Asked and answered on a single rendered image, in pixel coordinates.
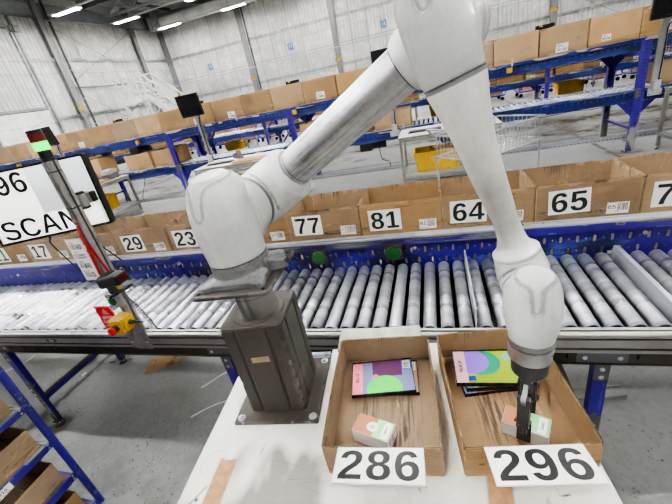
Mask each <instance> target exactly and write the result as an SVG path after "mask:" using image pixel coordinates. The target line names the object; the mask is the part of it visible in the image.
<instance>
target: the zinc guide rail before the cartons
mask: <svg viewBox="0 0 672 504"><path fill-rule="evenodd" d="M668 218H672V211H664V212H652V213H639V214H627V215H615V216H602V217H590V218H578V219H565V220H553V221H540V222H528V223H523V229H536V228H549V227H563V226H576V225H589V224H602V223H615V222H628V221H641V220H655V219H668ZM484 232H495V230H494V227H493V225H491V226H479V227H466V228H454V229H442V230H429V231H417V232H405V233H392V234H380V235H367V236H355V237H343V238H330V239H318V240H306V241H293V242H281V243H269V244H266V246H267V248H268V249H274V248H287V247H300V246H313V245H326V244H339V243H352V242H366V241H379V240H392V239H405V238H418V237H431V236H444V235H457V234H471V233H484ZM195 254H203V253H202V251H201V249H194V250H182V251H170V252H157V253H145V254H133V255H120V256H118V257H119V258H120V259H122V260H129V259H142V258H155V257H168V256H182V255H195ZM63 264H71V263H70V262H69V261H68V260H59V261H46V262H34V263H21V264H9V265H0V269H11V268H24V267H37V266H50V265H63Z"/></svg>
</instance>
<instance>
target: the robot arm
mask: <svg viewBox="0 0 672 504"><path fill-rule="evenodd" d="M393 10H394V17H395V21H396V25H397V29H396V30H395V31H394V32H393V34H392V35H391V37H390V40H389V43H388V49H387V50H386V51H385V52H384V53H383V54H382V55H381V56H380V57H379V58H378V59H377V60H376V61H375V62H374V63H373V64H372V65H371V66H370V67H369V68H368V69H367V70H366V71H365V72H364V73H363V74H362V75H361V76H360V77H359V78H358V79H357V80H356V81H355V82H354V83H353V84H352V85H351V86H350V87H349V88H348V89H347V90H346V91H345V92H344V93H343V94H342V95H341V96H340V97H339V98H338V99H337V100H336V101H335V102H334V103H333V104H332V105H331V106H330V107H329V108H328V109H327V110H326V111H325V112H324V113H323V114H322V115H321V116H320V117H319V118H318V119H317V120H315V121H314V122H313V123H312V124H311V125H310V126H309V127H308V128H307V129H306V130H305V131H304V132H303V133H302V134H301V135H300V136H299V137H298V138H297V139H296V140H295V141H294V142H293V143H292V144H291V145H290V146H289V147H288V148H287V149H286V150H284V149H275V150H272V151H271V152H270V153H268V154H267V155H266V156H265V157H264V158H262V159H261V160H260V161H259V162H258V163H256V164H255V165H254V166H252V167H251V168H250V169H249V170H248V171H247V172H246V173H244V174H243V175H241V176H240V175H238V174H237V173H235V172H233V171H231V170H226V169H222V168H219V169H213V170H210V171H207V172H204V173H202V174H200V175H198V176H196V177H194V178H193V179H192V180H191V181H190V182H189V185H188V187H187V189H186V210H187V215H188V219H189V222H190V225H191V228H192V230H193V233H194V235H195V238H196V240H197V242H198V245H199V247H200V249H201V251H202V253H203V254H204V256H205V258H206V259H207V261H208V263H209V266H210V268H211V271H212V276H211V277H210V278H209V279H208V280H207V281H206V282H205V283H204V284H203V285H202V286H201V287H200V291H201V293H202V294H207V293H211V292H216V291H226V290H237V289H247V288H251V289H259V288H262V287H263V286H265V284H266V280H267V278H268V277H269V275H270V274H271V272H272V271H273V270H277V269H280V268H283V267H286V266H288V264H289V263H288V262H289V259H288V257H287V256H285V253H284V250H282V249H278V250H272V251H268V248H267V246H266V244H265V241H264V237H263V235H264V234H265V233H266V231H267V229H268V227H269V225H271V224H273V223H274V222H276V221H277V220H279V219H280V218H281V217H283V216H284V215H285V214H286V213H288V212H289V211H290V210H291V209H292V208H293V207H294V206H296V205H297V204H298V203H299V202H300V201H301V200H302V199H303V198H304V197H305V196H306V195H307V194H308V193H309V192H310V190H311V185H312V177H314V176H315V175H316V174H317V173H318V172H319V171H321V170H322V169H323V168H324V167H325V166H327V165H328V164H329V163H330V162H331V161H332V160H334V159H335V158H336V157H337V156H338V155H340V154H341V153H342V152H343V151H344V150H345V149H347V148H348V147H349V146H350V145H351V144H353V143H354V142H355V141H356V140H357V139H358V138H360V137H361V136H362V135H363V134H364V133H366V132H367V131H368V130H369V129H370V128H371V127H373V126H374V125H375V124H376V123H377V122H379V121H380V120H381V119H382V118H383V117H384V116H386V115H387V114H388V113H389V112H390V111H391V110H393V109H394V108H395V107H396V106H397V105H399V104H400V103H401V102H402V101H403V100H404V99H406V98H407V97H408V96H409V95H410V94H412V93H413V92H414V91H415V90H416V89H417V90H423V92H424V94H425V96H426V99H427V101H428V102H429V104H430V105H431V107H432V108H433V110H434V112H435V113H436V115H437V116H438V118H439V120H440V122H441V123H442V125H443V127H444V129H445V130H446V132H447V134H448V136H449V137H450V139H451V141H452V143H453V145H454V147H455V149H456V151H457V153H458V155H459V157H460V159H461V161H462V164H463V166H464V168H465V170H466V172H467V174H468V177H469V179H470V181H471V183H472V185H473V187H474V189H475V191H476V193H477V195H478V196H479V198H480V200H481V202H482V204H483V206H484V208H485V210H486V212H487V214H488V216H489V218H490V219H491V222H492V224H493V227H494V230H495V233H496V237H497V243H498V244H497V248H496V249H495V250H494V251H493V253H492V256H493V260H494V266H495V271H496V277H497V280H498V281H499V283H500V287H501V290H502V293H503V316H504V319H505V325H506V328H507V332H508V333H507V339H508V341H507V352H508V355H509V357H510V358H511V362H510V366H511V369H512V371H513V372H514V374H515V375H517V376H518V381H517V384H518V395H517V397H516V398H517V415H516V417H515V418H514V421H516V427H517V428H516V438H517V439H520V440H522V441H525V442H528V443H530V441H531V427H532V421H531V420H530V418H531V413H533V414H536V401H537V400H539V397H540V396H539V395H536V392H537V391H538V388H537V387H538V382H539V381H541V380H543V379H545V378H546V377H547V376H548V374H549V367H550V365H551V364H552V363H553V362H552V360H553V356H554V353H555V346H556V338H557V336H558V334H559V333H560V330H561V326H562V322H563V314H564V294H563V289H562V285H561V283H560V280H559V278H558V276H557V274H556V273H555V272H554V271H553V270H551V269H550V264H549V261H548V259H547V257H546V255H545V253H544V251H543V249H542V247H541V245H540V243H539V242H538V241H537V240H535V239H531V238H529V237H528V236H527V234H526V233H525V231H524V229H523V226H522V224H521V221H520V219H519V216H518V213H517V210H516V207H515V203H514V199H513V196H512V192H511V189H510V185H509V182H508V178H507V174H506V171H505V168H504V164H503V161H502V157H501V154H500V150H499V146H498V142H497V137H496V132H495V127H494V121H493V114H492V106H491V98H490V89H489V77H488V68H487V64H486V59H485V54H484V48H483V43H484V41H485V39H486V36H487V33H488V30H489V26H490V8H489V4H488V1H487V0H393ZM521 390H522V391H521ZM534 399H536V400H534Z"/></svg>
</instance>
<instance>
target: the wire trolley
mask: <svg viewBox="0 0 672 504"><path fill-rule="evenodd" d="M545 115H546V114H518V115H497V116H493V118H495V117H498V116H518V117H519V116H522V122H518V123H515V124H512V125H509V126H506V127H503V128H500V129H497V130H495V132H496V131H498V135H497V136H496V137H497V142H498V146H499V150H500V151H501V150H505V151H502V152H500V154H501V153H504V152H507V151H510V150H513V149H515V148H518V147H521V146H524V145H527V144H529V143H532V142H535V141H538V140H539V141H538V159H537V167H540V149H541V139H543V138H545V137H541V133H540V128H542V127H545V126H542V116H545ZM523 116H526V120H525V121H523ZM527 116H531V117H532V116H535V117H534V118H531V119H528V120H527ZM536 116H537V117H536ZM539 117H540V120H541V126H536V118H538V121H539ZM533 119H535V120H534V134H535V130H536V129H535V128H536V127H539V128H537V136H535V135H534V136H531V131H533V130H531V125H532V120H533ZM530 120H531V125H530V131H528V122H527V121H530ZM525 122H526V132H525V133H527V136H524V135H523V136H522V135H521V123H522V124H523V123H524V127H525ZM518 124H520V134H519V135H520V136H518V131H517V133H516V136H514V126H515V125H518ZM512 126H513V136H510V127H512ZM508 127H509V136H507V135H499V130H502V131H503V129H505V128H508ZM538 129H539V137H538ZM426 131H427V132H428V133H429V134H431V135H432V137H436V152H437V156H434V157H433V158H436V160H437V174H438V180H440V173H439V159H446V160H454V161H461V160H459V159H460V158H459V155H458V156H455V155H457V154H458V153H455V152H457V151H456V149H455V147H454V148H452V141H451V139H450V141H449V142H450V151H449V149H448V151H447V152H446V153H445V148H447V147H445V143H446V145H447V142H448V137H449V136H448V134H447V136H444V133H446V130H445V129H426ZM431 131H444V132H441V133H437V134H433V133H432V132H431ZM528 132H530V136H528ZM439 134H443V135H439ZM437 137H439V146H440V147H439V148H440V149H441V148H443V154H441V152H440V155H438V150H437V146H438V145H437ZM440 137H442V138H443V137H446V142H445V143H442V144H443V147H441V138H440ZM500 137H502V138H500ZM517 137H519V138H520V140H517V139H518V138H517ZM521 137H522V138H523V139H521ZM511 138H516V140H515V139H513V140H514V141H512V140H510V139H511ZM524 138H527V139H524ZM507 139H509V141H507V142H506V140H507ZM500 140H502V141H504V140H505V142H501V141H500ZM528 140H530V142H528V143H524V141H528ZM531 140H533V141H531ZM520 141H522V142H523V143H521V142H520ZM500 142H501V143H500ZM513 142H516V144H513V145H510V143H513ZM517 142H519V143H520V144H518V143H517ZM506 143H509V145H506ZM500 144H505V146H500ZM517 145H519V146H517ZM510 146H516V147H514V148H510ZM502 147H504V148H505V149H504V148H502ZM506 147H509V148H507V149H506ZM500 148H502V149H500ZM451 149H454V150H452V151H451ZM451 152H454V154H450V155H452V156H453V157H458V158H456V159H452V158H453V157H451V156H450V155H448V153H451ZM445 154H447V155H445ZM442 155H444V156H447V157H446V158H442V157H444V156H442ZM448 156H449V157H448Z"/></svg>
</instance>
